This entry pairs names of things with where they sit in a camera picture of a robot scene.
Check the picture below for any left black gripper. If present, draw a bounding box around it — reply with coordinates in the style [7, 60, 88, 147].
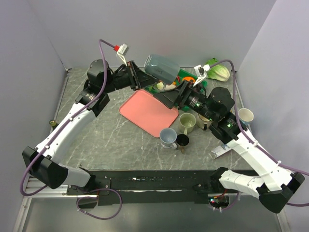
[102, 60, 159, 94]

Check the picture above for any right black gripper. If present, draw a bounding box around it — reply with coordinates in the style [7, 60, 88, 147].
[153, 79, 217, 121]

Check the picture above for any dark blue-grey mug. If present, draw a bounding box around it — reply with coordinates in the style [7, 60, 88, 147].
[144, 54, 180, 85]

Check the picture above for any light green mug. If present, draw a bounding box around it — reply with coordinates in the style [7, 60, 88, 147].
[179, 113, 196, 135]

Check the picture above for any grey mug pink rim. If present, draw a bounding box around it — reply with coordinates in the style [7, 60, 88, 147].
[159, 128, 177, 149]

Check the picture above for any brown striped cup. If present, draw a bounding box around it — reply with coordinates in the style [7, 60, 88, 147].
[176, 134, 190, 153]

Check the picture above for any light blue mug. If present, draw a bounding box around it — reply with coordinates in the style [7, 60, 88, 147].
[238, 108, 254, 126]

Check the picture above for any cream mug black handle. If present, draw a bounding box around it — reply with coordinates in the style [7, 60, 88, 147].
[196, 114, 212, 131]

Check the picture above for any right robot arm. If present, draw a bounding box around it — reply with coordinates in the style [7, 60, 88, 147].
[154, 81, 305, 214]

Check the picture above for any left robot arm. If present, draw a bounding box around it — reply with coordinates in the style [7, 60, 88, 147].
[22, 59, 159, 194]

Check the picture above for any white radish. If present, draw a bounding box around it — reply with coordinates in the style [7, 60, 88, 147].
[155, 82, 166, 91]

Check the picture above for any pink tray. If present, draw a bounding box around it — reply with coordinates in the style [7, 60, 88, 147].
[119, 90, 179, 138]

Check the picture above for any orange fruit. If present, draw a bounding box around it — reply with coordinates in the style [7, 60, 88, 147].
[182, 76, 196, 83]

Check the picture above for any green plastic basket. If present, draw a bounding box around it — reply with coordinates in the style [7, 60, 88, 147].
[145, 69, 197, 93]

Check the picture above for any lettuce head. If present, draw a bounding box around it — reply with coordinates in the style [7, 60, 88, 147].
[207, 64, 230, 82]

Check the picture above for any white printed card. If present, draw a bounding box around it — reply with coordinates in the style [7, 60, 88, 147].
[210, 145, 231, 159]

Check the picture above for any green glass bottle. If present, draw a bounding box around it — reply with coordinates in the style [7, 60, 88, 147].
[49, 120, 58, 129]

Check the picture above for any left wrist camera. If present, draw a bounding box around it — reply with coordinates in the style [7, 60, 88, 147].
[113, 43, 129, 66]

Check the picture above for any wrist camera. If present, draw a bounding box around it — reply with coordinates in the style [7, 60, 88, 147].
[194, 64, 211, 87]
[113, 43, 129, 66]

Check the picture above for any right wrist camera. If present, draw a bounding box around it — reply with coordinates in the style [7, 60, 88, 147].
[194, 64, 211, 87]

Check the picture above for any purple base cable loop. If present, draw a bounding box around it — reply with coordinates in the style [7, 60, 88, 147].
[76, 188, 123, 220]

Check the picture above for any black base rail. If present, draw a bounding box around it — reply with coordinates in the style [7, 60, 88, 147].
[67, 170, 236, 206]

